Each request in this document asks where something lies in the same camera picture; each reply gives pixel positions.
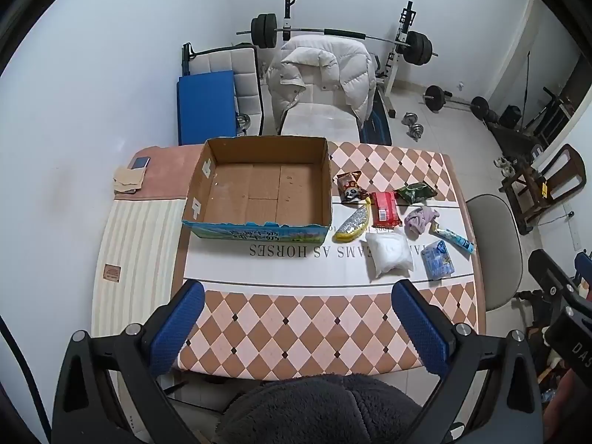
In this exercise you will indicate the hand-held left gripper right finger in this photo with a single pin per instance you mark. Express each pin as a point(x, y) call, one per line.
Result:
point(418, 328)

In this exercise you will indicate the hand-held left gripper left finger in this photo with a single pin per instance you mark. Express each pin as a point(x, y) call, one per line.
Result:
point(178, 328)

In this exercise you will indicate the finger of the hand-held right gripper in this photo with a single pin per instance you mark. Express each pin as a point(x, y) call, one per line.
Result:
point(585, 268)
point(550, 273)

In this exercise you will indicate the blue tissue pack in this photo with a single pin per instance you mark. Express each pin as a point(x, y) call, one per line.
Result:
point(438, 261)

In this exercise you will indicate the white soft pouch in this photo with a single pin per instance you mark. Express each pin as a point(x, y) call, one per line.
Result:
point(388, 254)

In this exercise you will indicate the light blue tube packet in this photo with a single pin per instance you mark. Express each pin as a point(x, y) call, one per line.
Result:
point(458, 239)

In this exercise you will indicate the purple cloth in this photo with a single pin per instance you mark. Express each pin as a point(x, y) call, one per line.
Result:
point(418, 219)

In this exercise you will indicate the red snack packet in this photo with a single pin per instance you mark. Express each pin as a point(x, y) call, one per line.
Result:
point(385, 210)

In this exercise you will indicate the silver yellow snack packet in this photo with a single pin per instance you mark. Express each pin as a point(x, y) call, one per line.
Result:
point(354, 224)

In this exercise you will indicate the green snack packet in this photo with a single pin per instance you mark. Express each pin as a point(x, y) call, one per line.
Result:
point(416, 193)

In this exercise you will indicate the brown panda snack packet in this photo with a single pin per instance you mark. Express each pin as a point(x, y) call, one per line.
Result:
point(351, 187)

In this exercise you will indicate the cardboard box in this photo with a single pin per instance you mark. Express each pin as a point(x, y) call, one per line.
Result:
point(263, 189)

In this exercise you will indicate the person's right hand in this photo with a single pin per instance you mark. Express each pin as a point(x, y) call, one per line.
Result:
point(573, 402)

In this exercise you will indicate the grey office chair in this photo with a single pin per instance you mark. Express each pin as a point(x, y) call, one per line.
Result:
point(492, 249)

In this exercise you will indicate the striped beige mat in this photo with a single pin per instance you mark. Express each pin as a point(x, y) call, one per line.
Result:
point(138, 263)

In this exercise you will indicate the dark wooden chair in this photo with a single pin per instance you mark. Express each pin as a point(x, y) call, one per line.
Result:
point(545, 185)

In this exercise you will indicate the white shoes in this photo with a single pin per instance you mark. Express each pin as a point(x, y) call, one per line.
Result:
point(504, 165)

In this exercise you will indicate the person's dark fleece clothing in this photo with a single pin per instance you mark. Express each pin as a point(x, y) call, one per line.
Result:
point(323, 411)

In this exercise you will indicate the beige folded cloth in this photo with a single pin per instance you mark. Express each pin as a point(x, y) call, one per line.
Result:
point(129, 179)

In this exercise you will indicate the pink cloth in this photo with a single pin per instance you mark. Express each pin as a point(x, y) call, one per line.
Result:
point(171, 171)

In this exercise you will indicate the black speaker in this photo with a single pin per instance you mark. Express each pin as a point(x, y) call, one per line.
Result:
point(510, 117)

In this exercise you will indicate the blue smartphone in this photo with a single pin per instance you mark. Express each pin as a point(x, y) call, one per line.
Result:
point(139, 163)

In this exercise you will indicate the chrome dumbbells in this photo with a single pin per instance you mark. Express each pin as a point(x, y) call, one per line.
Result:
point(413, 126)

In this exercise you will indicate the small floor barbell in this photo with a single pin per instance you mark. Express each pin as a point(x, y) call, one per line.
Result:
point(434, 97)

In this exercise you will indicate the black weight bench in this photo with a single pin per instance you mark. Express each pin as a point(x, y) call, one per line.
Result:
point(377, 120)

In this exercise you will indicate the chrome weight plates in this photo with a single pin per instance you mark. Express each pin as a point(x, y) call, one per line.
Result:
point(243, 124)

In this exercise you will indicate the blue foam pad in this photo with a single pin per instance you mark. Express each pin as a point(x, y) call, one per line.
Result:
point(206, 106)

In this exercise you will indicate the white padded chair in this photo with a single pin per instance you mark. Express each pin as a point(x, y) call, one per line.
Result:
point(319, 122)

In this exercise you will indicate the white quilted folding seat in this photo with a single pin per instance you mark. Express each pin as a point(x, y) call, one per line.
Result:
point(245, 83)

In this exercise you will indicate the racked black barbell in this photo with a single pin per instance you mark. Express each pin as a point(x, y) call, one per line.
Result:
point(418, 48)

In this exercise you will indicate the white barbell rack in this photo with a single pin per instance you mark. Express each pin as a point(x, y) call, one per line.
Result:
point(400, 46)

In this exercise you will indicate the white padded jacket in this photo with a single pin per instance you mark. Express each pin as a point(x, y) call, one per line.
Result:
point(319, 69)

